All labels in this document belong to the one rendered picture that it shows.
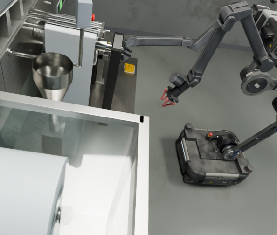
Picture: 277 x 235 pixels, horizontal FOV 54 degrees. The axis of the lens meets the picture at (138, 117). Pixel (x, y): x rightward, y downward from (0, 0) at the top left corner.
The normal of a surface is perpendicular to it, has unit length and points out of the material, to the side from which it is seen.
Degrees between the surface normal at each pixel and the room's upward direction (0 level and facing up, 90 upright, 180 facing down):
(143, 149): 0
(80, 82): 90
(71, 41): 90
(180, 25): 90
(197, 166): 0
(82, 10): 90
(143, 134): 0
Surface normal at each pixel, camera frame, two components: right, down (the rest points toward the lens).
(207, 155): 0.21, -0.66
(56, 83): 0.29, 0.75
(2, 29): -0.04, 0.73
